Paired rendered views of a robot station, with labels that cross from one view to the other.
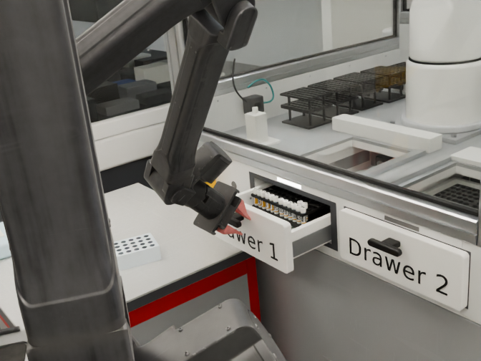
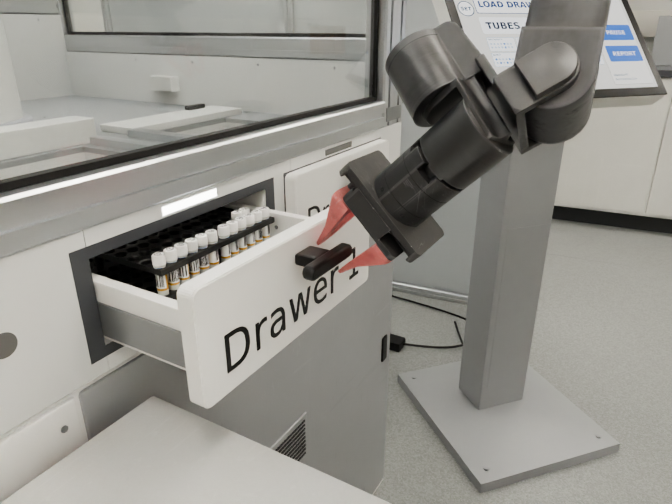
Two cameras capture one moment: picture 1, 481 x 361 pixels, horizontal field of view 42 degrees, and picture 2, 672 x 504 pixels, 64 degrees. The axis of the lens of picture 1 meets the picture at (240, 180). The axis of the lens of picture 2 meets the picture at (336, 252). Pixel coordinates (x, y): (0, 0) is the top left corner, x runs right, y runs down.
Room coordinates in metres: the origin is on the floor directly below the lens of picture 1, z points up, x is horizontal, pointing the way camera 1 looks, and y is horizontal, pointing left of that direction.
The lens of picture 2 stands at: (1.39, 0.46, 1.11)
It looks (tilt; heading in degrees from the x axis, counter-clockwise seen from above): 23 degrees down; 246
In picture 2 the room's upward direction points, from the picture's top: straight up
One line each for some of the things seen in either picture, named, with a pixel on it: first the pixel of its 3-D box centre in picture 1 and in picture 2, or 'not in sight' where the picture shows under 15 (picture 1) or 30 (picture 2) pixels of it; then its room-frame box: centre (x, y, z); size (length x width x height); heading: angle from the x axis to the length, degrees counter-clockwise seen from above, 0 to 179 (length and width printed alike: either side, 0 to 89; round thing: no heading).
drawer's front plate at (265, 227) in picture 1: (245, 228); (295, 282); (1.23, 0.00, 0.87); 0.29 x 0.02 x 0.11; 35
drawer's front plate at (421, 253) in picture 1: (398, 255); (343, 189); (1.04, -0.28, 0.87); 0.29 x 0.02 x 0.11; 35
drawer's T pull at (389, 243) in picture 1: (389, 245); not in sight; (1.03, -0.26, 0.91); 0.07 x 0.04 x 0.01; 35
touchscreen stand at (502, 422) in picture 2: not in sight; (519, 263); (0.38, -0.57, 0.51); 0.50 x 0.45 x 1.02; 85
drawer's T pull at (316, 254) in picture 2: (233, 218); (317, 258); (1.21, 0.02, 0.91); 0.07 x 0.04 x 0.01; 35
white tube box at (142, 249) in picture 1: (131, 252); not in sight; (1.35, 0.28, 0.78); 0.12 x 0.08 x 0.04; 111
